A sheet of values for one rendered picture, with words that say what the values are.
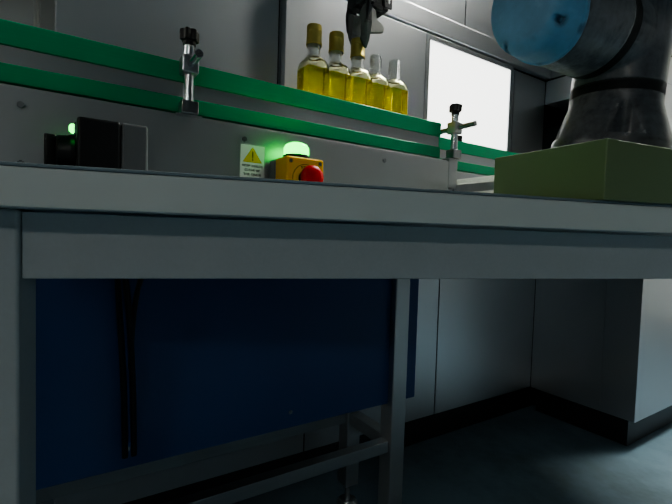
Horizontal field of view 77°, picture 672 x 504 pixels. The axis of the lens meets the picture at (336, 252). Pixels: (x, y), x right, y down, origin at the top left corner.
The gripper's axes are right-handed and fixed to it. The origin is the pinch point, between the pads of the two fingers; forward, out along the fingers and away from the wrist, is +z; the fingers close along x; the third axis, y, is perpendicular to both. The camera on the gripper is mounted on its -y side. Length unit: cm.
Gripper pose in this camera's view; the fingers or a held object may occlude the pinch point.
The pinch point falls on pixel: (357, 43)
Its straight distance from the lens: 111.4
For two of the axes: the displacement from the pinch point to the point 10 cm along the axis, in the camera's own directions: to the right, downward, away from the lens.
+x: -5.3, -0.6, 8.5
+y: 8.5, 0.0, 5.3
